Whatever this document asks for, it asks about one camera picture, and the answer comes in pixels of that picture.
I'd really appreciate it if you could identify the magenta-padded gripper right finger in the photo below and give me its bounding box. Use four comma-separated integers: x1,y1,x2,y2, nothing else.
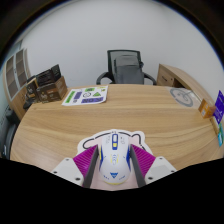
129,144,178,188

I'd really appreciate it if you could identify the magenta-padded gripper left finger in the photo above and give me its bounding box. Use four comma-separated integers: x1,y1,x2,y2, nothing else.
51,144,100,189

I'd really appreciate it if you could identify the white and blue computer mouse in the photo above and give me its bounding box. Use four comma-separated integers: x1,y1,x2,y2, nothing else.
98,132,132,186

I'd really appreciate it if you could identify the pink pig-shaped mouse pad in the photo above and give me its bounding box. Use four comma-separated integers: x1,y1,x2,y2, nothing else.
76,129,154,192

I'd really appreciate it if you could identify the black leather sofa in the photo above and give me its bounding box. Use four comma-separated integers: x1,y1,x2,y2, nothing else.
0,109,21,159

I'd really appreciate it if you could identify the small orange box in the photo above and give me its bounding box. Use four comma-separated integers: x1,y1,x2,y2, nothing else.
197,98,217,119

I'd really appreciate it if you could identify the round grey patterned disc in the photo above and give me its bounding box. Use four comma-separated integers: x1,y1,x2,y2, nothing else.
169,87,195,108

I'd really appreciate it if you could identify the white sticker sheet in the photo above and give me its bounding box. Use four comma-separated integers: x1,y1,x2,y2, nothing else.
61,85,109,107

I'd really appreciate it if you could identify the brown printed carton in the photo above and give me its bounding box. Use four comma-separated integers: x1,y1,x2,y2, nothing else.
35,75,69,103

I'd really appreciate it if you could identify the purple sign card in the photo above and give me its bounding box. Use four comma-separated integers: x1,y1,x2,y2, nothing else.
213,89,224,125

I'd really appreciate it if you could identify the wooden side desk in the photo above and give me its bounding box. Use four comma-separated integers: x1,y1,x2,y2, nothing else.
155,63,214,104

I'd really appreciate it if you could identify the dark brown carton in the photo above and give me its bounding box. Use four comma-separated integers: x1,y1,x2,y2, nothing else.
34,64,62,88

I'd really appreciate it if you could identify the black mesh office chair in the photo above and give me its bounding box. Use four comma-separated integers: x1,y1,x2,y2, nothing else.
95,49,158,86

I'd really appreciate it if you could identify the wooden shelf cabinet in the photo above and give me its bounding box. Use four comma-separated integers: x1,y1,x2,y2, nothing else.
2,48,33,121

